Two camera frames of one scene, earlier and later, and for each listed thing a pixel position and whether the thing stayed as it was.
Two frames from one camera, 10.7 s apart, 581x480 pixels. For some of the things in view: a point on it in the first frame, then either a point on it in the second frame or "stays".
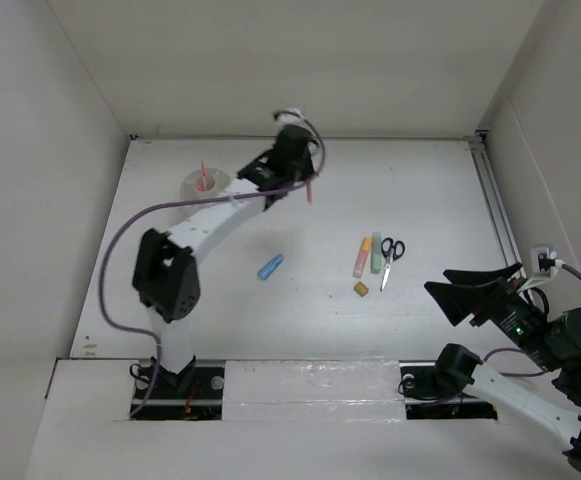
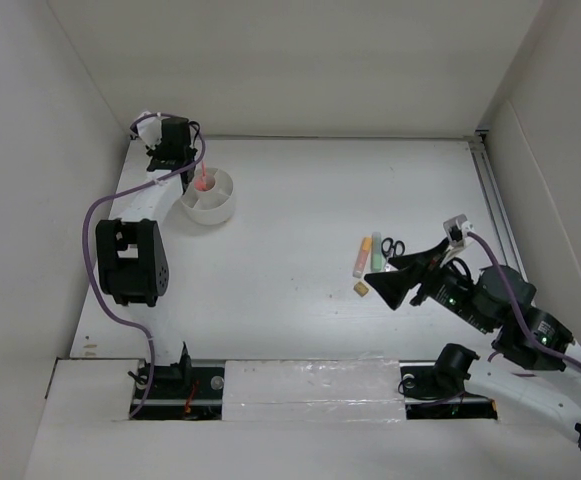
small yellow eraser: x=361 y=289 stays
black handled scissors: x=393 y=251 stays
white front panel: x=312 y=390 stays
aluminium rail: x=496 y=204 stays
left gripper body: x=301 y=171 to x=156 y=153
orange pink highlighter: x=362 y=256 stays
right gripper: x=481 y=299 to x=393 y=284
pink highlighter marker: x=309 y=193 to x=209 y=182
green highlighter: x=376 y=252 stays
